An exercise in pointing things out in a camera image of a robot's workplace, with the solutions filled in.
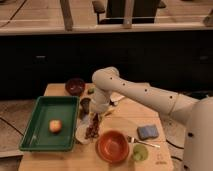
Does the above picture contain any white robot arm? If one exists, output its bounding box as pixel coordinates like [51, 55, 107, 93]
[90, 67, 213, 171]

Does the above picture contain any green plastic cup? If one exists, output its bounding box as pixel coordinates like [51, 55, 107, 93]
[132, 144, 149, 162]

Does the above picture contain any yellow-red apple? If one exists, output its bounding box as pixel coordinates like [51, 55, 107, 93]
[49, 120, 62, 133]

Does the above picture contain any black office chair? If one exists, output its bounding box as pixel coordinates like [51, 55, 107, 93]
[92, 0, 166, 24]

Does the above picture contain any green plastic tray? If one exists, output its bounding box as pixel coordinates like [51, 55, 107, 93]
[19, 96, 79, 152]

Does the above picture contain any silver fork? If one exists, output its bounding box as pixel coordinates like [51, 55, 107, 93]
[127, 136, 160, 148]

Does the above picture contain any small metal cup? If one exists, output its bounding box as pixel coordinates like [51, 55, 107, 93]
[80, 98, 91, 113]

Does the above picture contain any orange bowl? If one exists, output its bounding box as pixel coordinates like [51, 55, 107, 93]
[96, 130, 129, 164]

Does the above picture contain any dark maroon bowl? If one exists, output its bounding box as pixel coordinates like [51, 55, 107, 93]
[65, 78, 85, 96]

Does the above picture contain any blue sponge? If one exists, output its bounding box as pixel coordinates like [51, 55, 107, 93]
[137, 125, 159, 140]

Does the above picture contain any white paper cup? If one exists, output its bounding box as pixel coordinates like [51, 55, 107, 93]
[75, 124, 93, 144]

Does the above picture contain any dark red grape bunch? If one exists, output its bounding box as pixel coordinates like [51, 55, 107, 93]
[85, 115, 99, 139]

